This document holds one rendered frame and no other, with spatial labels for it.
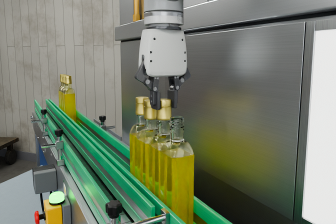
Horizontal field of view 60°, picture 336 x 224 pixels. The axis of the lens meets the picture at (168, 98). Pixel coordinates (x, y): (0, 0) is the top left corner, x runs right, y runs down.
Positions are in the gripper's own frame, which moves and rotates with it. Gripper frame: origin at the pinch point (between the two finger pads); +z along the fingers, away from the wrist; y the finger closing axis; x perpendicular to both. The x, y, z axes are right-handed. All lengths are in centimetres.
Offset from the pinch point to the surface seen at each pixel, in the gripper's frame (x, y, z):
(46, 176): -58, 19, 35
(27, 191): -103, 24, 59
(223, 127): 6.6, -11.7, 6.3
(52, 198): -32.1, 20.2, 32.4
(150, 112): -4.4, 1.2, 3.6
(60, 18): -329, -36, -56
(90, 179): -13.1, 13.6, 20.7
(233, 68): 9.1, -11.7, -7.0
